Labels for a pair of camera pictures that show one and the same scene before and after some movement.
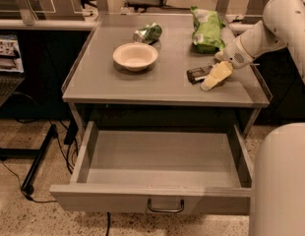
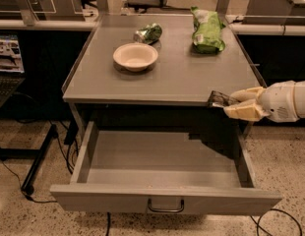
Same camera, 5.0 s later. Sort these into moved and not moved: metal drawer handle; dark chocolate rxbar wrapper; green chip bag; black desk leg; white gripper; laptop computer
Moved: dark chocolate rxbar wrapper; white gripper
Not moved: black desk leg; metal drawer handle; green chip bag; laptop computer
